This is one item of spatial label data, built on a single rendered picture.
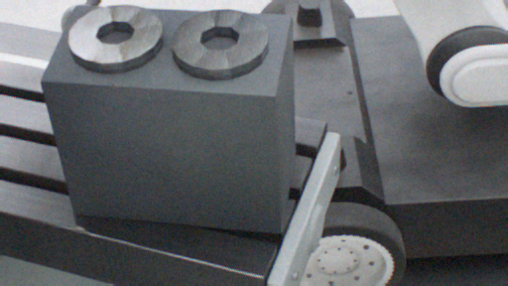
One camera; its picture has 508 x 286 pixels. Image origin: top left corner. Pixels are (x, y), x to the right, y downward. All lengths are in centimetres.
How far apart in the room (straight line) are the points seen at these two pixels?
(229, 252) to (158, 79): 20
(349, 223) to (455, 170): 21
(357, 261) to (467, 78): 32
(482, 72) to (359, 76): 25
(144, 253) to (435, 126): 72
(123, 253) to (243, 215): 13
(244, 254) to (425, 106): 72
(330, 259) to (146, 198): 56
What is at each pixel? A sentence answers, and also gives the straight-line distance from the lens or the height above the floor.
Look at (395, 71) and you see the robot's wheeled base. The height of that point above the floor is 57.
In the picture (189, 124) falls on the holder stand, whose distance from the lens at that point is 89.
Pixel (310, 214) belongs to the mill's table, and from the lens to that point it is 102.
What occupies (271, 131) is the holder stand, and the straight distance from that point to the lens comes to 88.
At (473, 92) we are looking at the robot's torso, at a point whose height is 66.
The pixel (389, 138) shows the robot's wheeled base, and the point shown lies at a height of 57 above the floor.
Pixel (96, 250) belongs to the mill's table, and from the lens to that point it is 102.
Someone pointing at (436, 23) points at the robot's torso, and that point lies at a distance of 147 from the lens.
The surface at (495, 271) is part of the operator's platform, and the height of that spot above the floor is 40.
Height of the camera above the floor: 165
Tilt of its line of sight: 42 degrees down
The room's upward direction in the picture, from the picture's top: 8 degrees counter-clockwise
